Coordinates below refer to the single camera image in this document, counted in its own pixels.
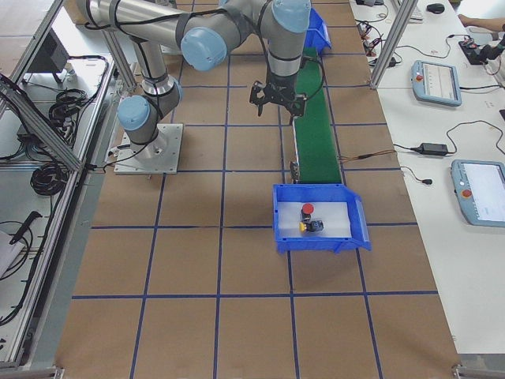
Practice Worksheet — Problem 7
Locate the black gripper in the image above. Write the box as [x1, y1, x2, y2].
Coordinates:
[249, 71, 306, 125]

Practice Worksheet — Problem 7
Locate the red push button switch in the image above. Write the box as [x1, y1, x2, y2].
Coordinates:
[301, 203, 314, 223]

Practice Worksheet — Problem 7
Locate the yellow push button switch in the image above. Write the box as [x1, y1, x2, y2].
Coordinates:
[299, 220, 324, 233]

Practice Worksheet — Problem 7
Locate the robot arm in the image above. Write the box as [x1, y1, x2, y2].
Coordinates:
[77, 1, 312, 174]

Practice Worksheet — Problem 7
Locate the person hand at desk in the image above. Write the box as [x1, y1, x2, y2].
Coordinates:
[458, 14, 475, 28]

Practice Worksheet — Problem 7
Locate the green conveyor belt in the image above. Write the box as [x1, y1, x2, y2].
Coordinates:
[290, 47, 342, 184]

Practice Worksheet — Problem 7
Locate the blue bin on left side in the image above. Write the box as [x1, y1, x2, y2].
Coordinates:
[304, 8, 332, 55]

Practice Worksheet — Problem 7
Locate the blue bin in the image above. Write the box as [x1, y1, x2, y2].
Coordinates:
[304, 8, 332, 55]
[273, 184, 372, 253]

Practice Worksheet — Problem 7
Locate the white foam pad in right bin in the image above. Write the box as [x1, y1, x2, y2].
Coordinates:
[275, 201, 352, 238]

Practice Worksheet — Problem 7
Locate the teach pendant with red button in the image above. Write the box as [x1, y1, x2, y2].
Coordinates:
[411, 60, 462, 107]

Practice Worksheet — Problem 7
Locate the blue bin on right side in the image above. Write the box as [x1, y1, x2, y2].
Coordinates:
[273, 184, 372, 253]

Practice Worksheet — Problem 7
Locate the black power brick on desk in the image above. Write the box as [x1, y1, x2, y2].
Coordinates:
[419, 143, 449, 156]

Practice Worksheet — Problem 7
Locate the black computer mouse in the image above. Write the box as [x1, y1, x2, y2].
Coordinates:
[426, 3, 445, 14]

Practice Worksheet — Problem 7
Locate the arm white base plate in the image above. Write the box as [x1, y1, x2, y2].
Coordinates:
[114, 123, 184, 174]

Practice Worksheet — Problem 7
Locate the aluminium frame post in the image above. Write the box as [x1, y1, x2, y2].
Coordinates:
[369, 0, 417, 89]

